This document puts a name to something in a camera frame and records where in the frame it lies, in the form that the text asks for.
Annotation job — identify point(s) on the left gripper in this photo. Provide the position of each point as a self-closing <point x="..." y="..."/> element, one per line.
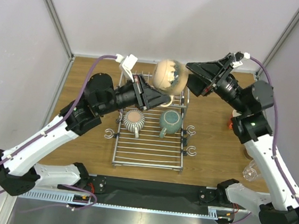
<point x="146" y="96"/>

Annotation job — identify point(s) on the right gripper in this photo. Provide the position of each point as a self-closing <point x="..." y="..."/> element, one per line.
<point x="221" y="75"/>

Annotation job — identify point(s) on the white ribbed mug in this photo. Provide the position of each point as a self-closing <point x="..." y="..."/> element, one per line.
<point x="134" y="122"/>

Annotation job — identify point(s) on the beige ceramic mug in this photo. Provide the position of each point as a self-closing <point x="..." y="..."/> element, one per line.
<point x="170" y="77"/>

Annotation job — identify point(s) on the teal ceramic mug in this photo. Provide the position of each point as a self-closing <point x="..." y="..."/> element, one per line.
<point x="170" y="122"/>

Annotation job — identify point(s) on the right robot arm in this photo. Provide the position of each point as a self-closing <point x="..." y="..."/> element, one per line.
<point x="255" y="134"/>

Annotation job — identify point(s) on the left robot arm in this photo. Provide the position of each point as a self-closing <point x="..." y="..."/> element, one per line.
<point x="20" y="170"/>

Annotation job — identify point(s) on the orange mug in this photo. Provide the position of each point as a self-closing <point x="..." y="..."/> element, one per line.
<point x="230" y="122"/>

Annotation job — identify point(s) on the steel tumbler cup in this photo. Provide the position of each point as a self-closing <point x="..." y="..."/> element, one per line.
<point x="247" y="155"/>

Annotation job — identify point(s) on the black base mat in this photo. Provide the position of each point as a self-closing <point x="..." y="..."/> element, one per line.
<point x="154" y="190"/>

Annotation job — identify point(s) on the clear glass cup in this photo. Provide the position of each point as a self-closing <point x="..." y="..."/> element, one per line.
<point x="252" y="171"/>

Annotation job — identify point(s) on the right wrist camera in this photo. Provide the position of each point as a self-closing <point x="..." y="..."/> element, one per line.
<point x="238" y="57"/>

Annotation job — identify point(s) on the metal wire dish rack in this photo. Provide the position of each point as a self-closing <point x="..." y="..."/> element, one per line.
<point x="149" y="150"/>

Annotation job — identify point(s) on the white cable duct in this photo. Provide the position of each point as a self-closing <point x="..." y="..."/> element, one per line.
<point x="107" y="201"/>

